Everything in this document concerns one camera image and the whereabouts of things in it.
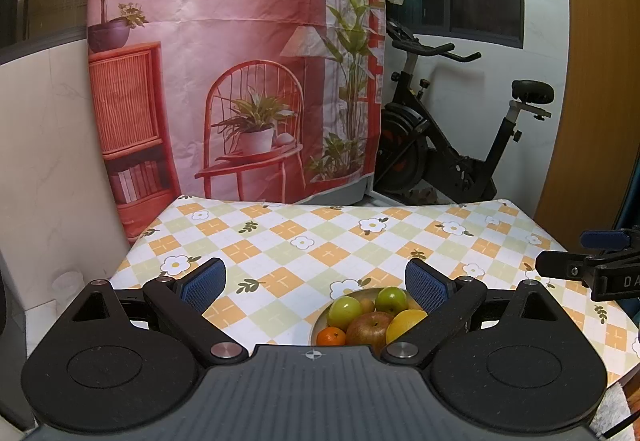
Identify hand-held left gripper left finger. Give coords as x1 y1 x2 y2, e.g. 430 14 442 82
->
55 258 246 364

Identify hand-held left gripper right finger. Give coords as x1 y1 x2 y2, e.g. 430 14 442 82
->
382 258 576 364

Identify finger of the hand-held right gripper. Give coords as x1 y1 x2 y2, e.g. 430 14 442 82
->
580 228 640 252
535 250 601 279

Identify bright green apple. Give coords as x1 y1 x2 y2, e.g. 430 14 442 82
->
375 287 409 314

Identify yellow lemon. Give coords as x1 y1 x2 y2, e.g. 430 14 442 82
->
386 309 428 344

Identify red apple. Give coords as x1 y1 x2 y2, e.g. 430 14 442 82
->
346 312 396 347

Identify yellow-green apple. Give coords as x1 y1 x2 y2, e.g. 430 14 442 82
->
327 296 363 329

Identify orange mandarin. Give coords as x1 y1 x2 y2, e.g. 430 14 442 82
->
316 327 347 347

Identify cream ceramic bowl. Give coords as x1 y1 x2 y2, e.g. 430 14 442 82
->
310 288 431 349

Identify checkered flower tablecloth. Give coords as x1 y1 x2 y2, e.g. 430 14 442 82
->
110 195 628 377

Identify white fluffy rug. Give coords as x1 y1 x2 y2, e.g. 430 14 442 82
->
592 378 640 439

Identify wooden door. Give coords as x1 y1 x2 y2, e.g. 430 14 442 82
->
532 0 640 254

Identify black exercise bike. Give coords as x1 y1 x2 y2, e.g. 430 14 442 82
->
372 18 556 207

